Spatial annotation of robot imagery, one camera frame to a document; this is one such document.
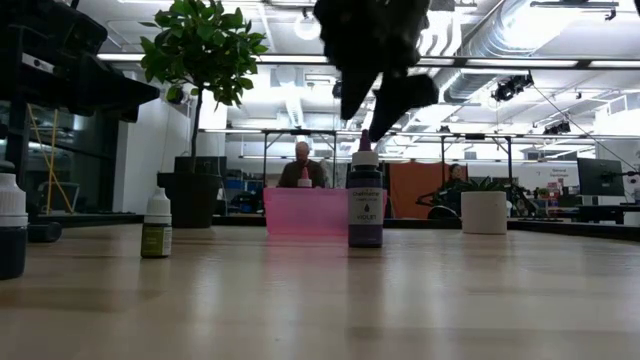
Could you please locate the person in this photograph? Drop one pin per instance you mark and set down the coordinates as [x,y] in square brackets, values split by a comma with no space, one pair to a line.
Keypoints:
[300,172]
[456,172]

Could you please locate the black computer monitor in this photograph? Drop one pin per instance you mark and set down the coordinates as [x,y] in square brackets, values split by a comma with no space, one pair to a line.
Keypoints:
[600,177]

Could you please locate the orange partition screen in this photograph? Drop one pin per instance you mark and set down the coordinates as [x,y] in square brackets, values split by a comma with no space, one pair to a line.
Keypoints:
[415,190]

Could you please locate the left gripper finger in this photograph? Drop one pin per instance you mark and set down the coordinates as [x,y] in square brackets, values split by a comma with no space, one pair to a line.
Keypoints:
[105,90]

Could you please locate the black office desk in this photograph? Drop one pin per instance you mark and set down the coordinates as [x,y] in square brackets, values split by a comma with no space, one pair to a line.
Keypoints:
[600,214]

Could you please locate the black ceiling spotlight cluster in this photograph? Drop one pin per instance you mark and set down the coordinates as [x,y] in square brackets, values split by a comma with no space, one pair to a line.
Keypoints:
[557,128]
[512,86]

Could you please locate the small green dye bottle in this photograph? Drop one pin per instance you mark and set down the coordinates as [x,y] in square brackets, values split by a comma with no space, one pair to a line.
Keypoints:
[155,242]

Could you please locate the pink plastic tray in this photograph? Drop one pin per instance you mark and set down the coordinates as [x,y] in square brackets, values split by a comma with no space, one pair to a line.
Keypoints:
[300,212]

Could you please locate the dark glass partition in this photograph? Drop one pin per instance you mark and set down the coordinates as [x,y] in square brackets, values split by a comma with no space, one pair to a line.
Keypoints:
[95,165]

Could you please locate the round white ceiling lamp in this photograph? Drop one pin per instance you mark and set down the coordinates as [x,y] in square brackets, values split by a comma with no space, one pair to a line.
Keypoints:
[296,27]

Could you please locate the large violet dye bottle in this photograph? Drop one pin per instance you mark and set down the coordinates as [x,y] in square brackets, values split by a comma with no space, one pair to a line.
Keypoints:
[366,235]

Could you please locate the succulent in white pot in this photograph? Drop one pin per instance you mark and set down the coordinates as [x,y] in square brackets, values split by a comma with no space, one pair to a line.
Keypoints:
[484,212]

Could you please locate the small dark dye bottle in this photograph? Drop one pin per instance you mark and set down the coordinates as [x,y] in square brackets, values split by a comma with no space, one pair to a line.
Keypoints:
[45,233]
[11,250]

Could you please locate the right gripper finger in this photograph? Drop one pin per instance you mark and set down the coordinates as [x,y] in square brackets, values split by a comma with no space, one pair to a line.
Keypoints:
[400,100]
[356,92]

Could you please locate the long black light rail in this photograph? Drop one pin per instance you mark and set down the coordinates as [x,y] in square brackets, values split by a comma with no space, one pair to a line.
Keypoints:
[450,61]

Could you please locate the silver ventilation duct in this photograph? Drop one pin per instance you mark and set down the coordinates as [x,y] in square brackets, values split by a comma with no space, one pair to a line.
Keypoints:
[480,60]

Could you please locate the leafy tree in black pot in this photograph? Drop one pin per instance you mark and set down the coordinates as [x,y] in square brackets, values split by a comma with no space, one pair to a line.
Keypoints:
[200,45]

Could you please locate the black metal stand frame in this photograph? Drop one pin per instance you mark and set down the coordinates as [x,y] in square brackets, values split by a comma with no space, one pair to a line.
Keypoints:
[475,136]

